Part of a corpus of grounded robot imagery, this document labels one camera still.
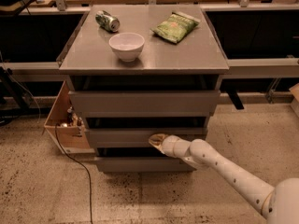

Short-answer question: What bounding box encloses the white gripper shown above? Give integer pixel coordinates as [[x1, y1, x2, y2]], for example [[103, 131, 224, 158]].
[[149, 133, 191, 158]]

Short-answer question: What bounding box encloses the grey drawer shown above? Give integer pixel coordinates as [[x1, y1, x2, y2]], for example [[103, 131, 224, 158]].
[[95, 147, 194, 173], [69, 91, 220, 118], [86, 117, 207, 148]]

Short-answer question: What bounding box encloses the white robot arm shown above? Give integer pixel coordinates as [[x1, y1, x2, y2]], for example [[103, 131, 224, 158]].
[[149, 133, 299, 224]]

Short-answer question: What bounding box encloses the grey top drawer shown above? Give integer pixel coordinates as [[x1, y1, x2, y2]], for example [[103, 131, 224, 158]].
[[69, 91, 220, 118]]

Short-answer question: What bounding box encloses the grey bottom drawer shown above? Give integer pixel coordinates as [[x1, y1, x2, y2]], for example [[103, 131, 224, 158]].
[[95, 147, 194, 173]]

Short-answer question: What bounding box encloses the grey drawer cabinet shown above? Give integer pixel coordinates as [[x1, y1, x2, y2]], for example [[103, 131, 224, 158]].
[[56, 4, 231, 173]]

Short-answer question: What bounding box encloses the wooden box with items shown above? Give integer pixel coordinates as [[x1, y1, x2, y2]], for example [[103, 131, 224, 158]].
[[44, 82, 94, 154]]

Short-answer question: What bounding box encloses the white ceramic bowl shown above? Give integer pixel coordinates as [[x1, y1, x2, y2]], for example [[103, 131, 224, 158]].
[[108, 33, 145, 62]]

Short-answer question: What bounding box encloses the green chip bag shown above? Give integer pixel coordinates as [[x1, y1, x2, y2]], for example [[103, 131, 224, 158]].
[[151, 11, 200, 44]]

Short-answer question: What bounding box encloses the green soda can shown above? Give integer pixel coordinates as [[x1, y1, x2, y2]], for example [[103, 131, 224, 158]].
[[95, 10, 120, 33]]

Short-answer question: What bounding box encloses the black floor cable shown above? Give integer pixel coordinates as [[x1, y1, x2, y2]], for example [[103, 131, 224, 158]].
[[54, 122, 94, 224]]

